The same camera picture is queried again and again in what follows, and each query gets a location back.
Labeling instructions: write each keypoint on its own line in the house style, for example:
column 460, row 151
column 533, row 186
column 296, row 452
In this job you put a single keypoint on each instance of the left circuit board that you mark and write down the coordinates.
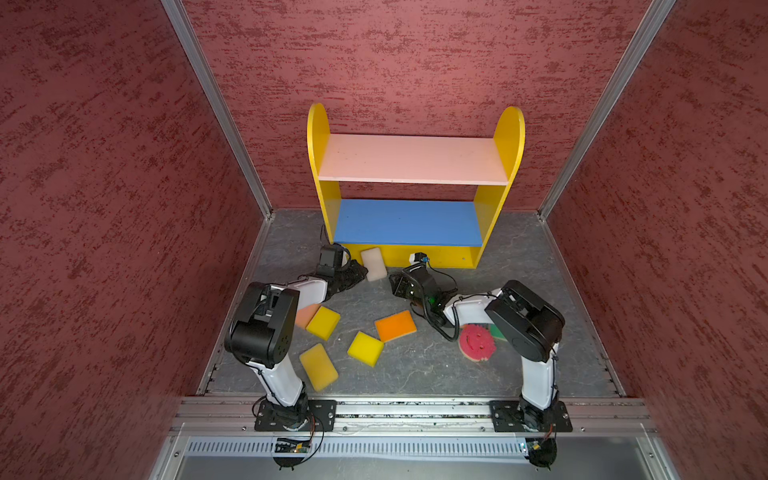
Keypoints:
column 288, row 446

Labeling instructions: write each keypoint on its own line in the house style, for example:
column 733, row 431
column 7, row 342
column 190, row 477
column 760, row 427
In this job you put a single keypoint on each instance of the right circuit board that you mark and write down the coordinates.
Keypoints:
column 541, row 447

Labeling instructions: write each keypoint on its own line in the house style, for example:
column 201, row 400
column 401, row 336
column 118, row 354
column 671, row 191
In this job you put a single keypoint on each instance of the salmon pink sponge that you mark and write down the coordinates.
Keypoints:
column 305, row 315

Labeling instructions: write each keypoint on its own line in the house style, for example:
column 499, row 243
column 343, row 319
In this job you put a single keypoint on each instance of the yellow shelf unit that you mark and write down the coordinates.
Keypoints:
column 452, row 234

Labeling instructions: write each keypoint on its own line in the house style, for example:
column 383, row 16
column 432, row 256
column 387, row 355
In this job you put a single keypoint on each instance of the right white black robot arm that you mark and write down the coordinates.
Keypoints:
column 528, row 323

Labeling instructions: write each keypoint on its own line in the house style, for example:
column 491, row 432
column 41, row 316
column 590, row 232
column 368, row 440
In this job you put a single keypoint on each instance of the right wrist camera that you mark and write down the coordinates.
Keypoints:
column 419, row 257

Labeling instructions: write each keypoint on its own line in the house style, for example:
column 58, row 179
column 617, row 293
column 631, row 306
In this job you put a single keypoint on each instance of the orange sponge left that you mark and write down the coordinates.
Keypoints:
column 395, row 326

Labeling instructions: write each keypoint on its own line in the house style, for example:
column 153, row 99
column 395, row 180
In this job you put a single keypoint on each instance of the aluminium front rail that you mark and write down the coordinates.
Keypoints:
column 427, row 416

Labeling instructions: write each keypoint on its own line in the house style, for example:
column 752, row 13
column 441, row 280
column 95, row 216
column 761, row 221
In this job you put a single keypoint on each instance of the small yellow square sponge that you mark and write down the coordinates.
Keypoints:
column 366, row 349

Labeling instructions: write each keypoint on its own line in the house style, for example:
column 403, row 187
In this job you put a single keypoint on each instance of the cream white sponge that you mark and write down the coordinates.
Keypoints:
column 372, row 260

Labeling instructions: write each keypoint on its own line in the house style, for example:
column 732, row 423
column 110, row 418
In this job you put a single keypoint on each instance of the yellow sponge near left gripper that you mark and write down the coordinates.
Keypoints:
column 323, row 323

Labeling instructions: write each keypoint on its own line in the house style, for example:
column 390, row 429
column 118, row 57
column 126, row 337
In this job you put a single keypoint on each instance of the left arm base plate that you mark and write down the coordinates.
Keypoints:
column 318, row 415

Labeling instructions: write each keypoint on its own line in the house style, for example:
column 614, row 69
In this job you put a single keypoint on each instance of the circuit board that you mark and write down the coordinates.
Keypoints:
column 541, row 447
column 288, row 446

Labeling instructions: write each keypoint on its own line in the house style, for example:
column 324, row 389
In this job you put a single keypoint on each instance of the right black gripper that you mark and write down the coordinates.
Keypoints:
column 401, row 280

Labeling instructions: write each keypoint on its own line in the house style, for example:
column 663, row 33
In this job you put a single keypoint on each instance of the green sponge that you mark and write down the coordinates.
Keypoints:
column 496, row 332

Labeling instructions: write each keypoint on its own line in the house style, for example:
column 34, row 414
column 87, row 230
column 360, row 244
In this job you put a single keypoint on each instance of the pink round smiley sponge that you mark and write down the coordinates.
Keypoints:
column 476, row 343

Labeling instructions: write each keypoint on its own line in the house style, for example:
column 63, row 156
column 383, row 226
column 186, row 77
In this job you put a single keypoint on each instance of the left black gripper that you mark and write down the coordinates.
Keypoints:
column 358, row 274

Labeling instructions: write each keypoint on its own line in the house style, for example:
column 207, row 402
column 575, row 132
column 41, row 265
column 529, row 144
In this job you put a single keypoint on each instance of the large yellow sponge front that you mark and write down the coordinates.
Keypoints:
column 319, row 368

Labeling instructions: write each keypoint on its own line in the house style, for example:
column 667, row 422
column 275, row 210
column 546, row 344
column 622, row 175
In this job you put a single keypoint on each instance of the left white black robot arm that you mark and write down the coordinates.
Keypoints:
column 261, row 330

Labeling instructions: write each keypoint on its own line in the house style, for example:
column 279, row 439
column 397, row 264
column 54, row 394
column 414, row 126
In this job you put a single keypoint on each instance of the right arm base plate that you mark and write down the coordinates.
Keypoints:
column 510, row 415

